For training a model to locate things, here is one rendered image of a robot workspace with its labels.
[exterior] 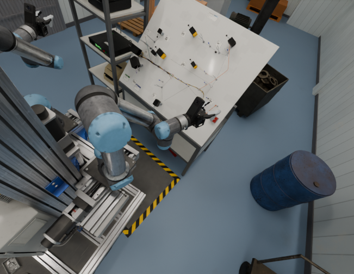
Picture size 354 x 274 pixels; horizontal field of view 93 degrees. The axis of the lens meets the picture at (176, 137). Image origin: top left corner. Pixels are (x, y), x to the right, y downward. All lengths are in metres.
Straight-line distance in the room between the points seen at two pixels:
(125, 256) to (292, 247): 2.01
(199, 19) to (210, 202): 2.05
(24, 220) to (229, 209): 2.08
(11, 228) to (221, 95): 1.56
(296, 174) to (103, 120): 1.97
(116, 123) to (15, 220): 0.75
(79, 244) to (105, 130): 1.65
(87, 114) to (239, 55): 1.38
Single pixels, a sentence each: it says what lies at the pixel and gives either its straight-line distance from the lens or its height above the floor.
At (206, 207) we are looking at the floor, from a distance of 2.38.
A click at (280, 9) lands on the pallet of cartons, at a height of 0.37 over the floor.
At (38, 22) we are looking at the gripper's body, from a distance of 1.46.
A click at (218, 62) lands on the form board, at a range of 1.67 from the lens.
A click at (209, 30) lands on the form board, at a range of 1.80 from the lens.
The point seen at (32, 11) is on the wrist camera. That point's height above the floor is 1.64.
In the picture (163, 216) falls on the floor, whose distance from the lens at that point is 2.23.
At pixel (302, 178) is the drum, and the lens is 2.19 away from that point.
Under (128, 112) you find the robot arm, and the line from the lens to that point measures 0.72.
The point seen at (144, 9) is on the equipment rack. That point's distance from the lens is 2.09.
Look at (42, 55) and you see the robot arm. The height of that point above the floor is 1.56.
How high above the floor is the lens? 2.19
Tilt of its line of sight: 55 degrees down
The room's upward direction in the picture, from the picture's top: 20 degrees clockwise
